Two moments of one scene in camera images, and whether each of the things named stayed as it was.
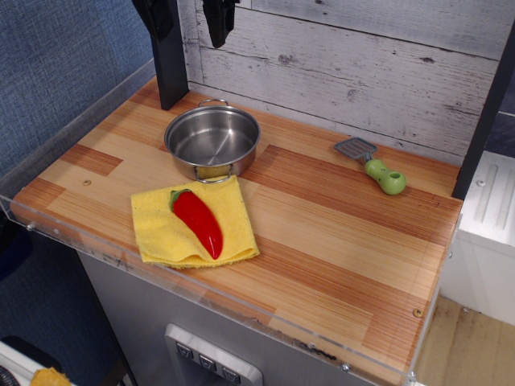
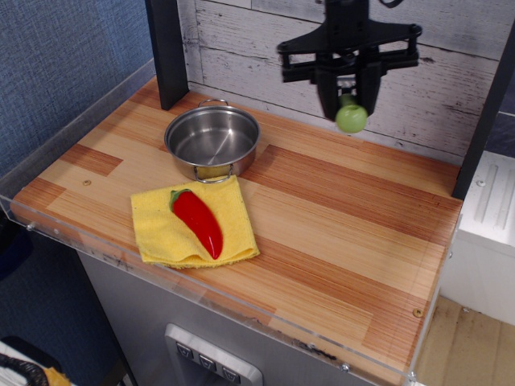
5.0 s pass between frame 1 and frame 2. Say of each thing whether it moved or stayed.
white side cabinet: stayed
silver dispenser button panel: stayed
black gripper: moved
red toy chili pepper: stayed
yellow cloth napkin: stayed
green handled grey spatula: moved
